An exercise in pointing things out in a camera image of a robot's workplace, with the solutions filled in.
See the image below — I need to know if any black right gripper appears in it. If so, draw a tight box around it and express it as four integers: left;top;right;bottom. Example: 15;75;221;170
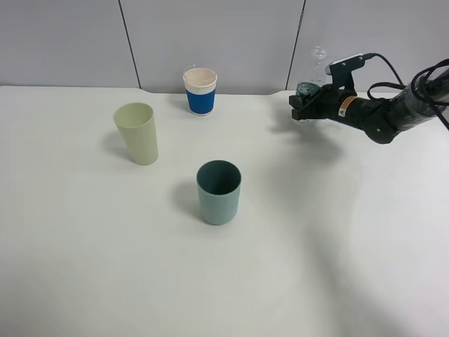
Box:
288;84;368;123

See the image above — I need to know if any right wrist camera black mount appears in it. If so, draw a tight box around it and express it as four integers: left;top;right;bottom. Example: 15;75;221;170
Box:
325;53;366;91

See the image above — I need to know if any clear bottle with green label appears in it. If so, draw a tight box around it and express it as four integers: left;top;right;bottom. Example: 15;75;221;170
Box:
296;46;327;98

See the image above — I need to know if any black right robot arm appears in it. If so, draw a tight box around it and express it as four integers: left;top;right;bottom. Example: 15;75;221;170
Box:
289;53;448;145

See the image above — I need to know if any teal short cup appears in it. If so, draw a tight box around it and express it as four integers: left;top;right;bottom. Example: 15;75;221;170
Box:
196;160;242;225

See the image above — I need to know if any blue sleeved paper cup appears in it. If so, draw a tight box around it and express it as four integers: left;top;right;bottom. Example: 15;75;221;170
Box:
183;65;217;116

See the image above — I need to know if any pale green tall cup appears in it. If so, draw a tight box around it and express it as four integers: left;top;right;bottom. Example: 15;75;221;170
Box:
113;103;159;166

